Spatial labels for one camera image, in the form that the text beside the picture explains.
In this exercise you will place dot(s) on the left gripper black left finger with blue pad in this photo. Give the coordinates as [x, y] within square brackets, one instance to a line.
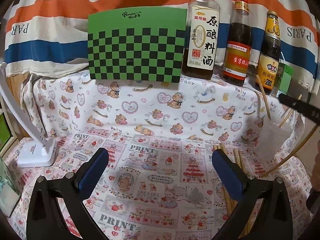
[45, 219]

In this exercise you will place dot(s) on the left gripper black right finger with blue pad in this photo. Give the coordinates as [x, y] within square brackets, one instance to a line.
[274, 219]

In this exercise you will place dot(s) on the small green carton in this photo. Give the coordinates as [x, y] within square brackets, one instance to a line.
[283, 80]

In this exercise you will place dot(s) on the light green box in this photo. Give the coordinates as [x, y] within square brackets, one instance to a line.
[9, 194]

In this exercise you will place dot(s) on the translucent plastic cup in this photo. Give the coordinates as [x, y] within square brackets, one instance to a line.
[271, 139]

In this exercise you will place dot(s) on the dark vinegar bottle yellow label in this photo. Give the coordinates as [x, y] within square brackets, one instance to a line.
[269, 54]

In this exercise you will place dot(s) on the white desk lamp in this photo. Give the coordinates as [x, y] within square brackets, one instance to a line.
[39, 152]

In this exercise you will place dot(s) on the red cap sauce bottle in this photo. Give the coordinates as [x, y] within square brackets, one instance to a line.
[238, 47]

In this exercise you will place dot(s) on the clear cooking wine bottle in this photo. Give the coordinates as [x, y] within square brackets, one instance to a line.
[201, 38]

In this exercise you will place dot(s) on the printed bear tablecloth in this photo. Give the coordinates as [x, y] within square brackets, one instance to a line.
[159, 182]

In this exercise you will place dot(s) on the green black checkered box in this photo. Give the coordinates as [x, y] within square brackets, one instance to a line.
[137, 43]

